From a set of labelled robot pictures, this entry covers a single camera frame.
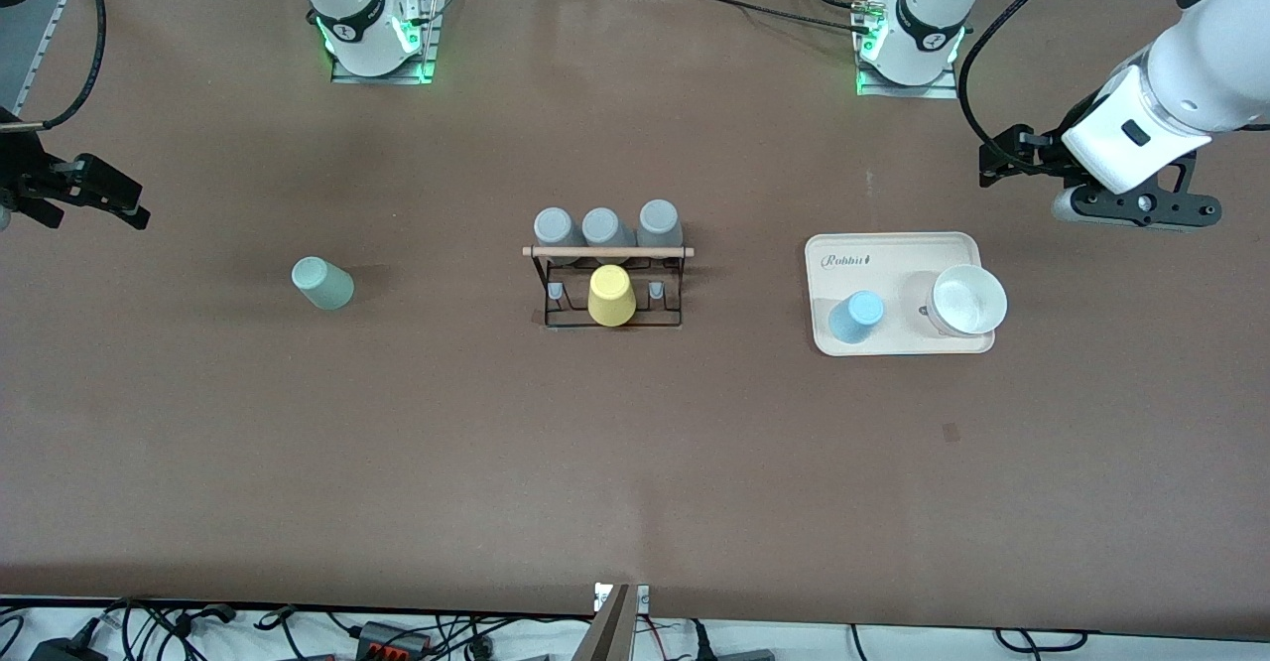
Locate yellow cup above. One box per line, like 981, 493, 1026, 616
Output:
587, 264, 638, 328

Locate white bowl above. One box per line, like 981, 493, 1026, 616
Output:
927, 264, 1009, 338

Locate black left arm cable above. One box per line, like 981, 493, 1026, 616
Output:
958, 0, 1097, 171

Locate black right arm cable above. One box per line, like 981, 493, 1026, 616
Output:
0, 0, 108, 133

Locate grey cup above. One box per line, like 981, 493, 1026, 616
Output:
580, 207, 636, 248
635, 198, 684, 248
534, 207, 581, 248

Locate aluminium edge rail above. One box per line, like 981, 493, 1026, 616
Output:
0, 0, 103, 146

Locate black wire cup rack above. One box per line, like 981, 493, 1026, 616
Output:
522, 242, 696, 331

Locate black power adapter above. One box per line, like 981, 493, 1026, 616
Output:
28, 636, 110, 661

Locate beige tray with lettering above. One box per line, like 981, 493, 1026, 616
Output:
804, 232, 996, 357

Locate wooden post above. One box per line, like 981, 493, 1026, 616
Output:
572, 584, 636, 661

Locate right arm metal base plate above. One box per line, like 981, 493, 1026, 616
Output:
330, 0, 440, 85

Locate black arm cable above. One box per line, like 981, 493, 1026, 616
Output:
958, 0, 1097, 171
0, 0, 108, 133

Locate blue cup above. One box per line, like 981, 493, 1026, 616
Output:
827, 290, 886, 345

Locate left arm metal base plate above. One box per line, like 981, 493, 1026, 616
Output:
855, 0, 961, 100

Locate pale green cup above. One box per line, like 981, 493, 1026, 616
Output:
291, 256, 356, 311

